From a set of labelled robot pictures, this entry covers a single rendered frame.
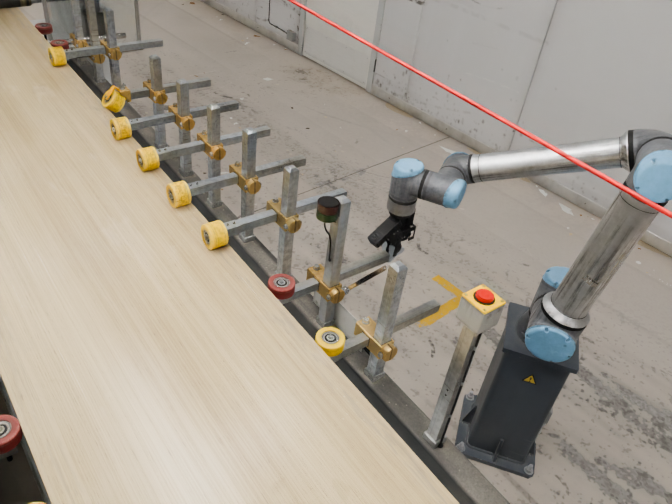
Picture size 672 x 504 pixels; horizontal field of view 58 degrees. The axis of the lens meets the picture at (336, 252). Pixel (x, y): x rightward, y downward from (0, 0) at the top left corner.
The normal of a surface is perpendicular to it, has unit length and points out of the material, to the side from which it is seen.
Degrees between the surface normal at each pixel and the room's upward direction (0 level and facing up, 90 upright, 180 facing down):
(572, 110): 90
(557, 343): 95
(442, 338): 0
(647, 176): 83
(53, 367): 0
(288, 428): 0
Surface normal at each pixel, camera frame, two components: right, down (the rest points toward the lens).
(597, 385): 0.11, -0.78
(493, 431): -0.30, 0.56
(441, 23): -0.74, 0.35
